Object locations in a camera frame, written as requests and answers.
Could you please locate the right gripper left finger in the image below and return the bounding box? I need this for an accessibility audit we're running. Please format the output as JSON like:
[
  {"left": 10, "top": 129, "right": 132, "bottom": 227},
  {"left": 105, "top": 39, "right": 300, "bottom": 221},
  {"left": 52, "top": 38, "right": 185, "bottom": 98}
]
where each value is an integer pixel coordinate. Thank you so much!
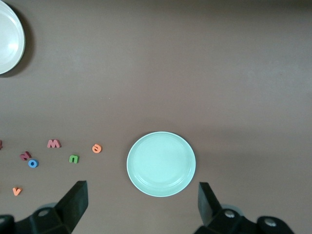
[{"left": 0, "top": 180, "right": 89, "bottom": 234}]

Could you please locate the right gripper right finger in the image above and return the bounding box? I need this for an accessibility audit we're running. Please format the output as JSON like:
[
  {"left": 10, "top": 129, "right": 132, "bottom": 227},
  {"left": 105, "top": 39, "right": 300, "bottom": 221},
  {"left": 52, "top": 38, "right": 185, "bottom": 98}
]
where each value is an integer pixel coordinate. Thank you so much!
[{"left": 195, "top": 182, "right": 297, "bottom": 234}]

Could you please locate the red letter w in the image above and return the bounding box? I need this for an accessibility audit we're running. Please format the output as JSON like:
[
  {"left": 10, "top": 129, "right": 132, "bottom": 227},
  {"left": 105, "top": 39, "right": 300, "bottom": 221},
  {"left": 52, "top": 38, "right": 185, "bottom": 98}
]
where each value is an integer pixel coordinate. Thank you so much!
[{"left": 47, "top": 139, "right": 62, "bottom": 149}]

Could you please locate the light green plate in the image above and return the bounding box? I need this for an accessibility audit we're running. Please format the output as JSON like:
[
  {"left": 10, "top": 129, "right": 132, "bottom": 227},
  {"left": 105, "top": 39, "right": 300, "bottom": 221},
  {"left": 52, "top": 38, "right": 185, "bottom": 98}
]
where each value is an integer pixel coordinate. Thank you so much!
[{"left": 126, "top": 131, "right": 196, "bottom": 197}]

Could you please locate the brown table cover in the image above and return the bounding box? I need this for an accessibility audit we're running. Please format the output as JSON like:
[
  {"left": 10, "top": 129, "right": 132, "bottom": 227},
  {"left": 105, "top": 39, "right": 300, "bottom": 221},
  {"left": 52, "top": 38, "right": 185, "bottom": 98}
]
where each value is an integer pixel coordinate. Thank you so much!
[{"left": 0, "top": 0, "right": 312, "bottom": 234}]

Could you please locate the beige plate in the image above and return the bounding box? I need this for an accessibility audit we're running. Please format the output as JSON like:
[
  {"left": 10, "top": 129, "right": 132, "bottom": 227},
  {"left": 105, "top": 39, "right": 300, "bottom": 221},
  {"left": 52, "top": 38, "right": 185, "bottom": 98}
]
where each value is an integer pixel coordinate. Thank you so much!
[{"left": 0, "top": 0, "right": 26, "bottom": 75}]

